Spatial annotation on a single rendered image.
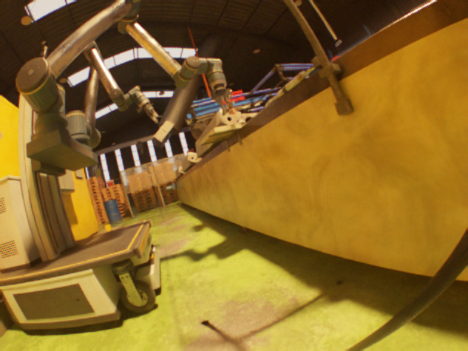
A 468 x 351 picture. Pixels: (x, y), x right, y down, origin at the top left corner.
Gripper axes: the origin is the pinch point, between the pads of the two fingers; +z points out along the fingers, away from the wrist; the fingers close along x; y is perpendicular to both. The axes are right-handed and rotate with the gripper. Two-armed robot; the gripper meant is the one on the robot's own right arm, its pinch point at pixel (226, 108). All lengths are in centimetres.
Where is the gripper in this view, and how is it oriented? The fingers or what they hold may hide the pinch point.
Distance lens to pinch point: 124.0
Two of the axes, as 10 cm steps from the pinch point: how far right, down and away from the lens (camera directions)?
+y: 3.6, -0.9, -9.3
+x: 8.9, -2.7, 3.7
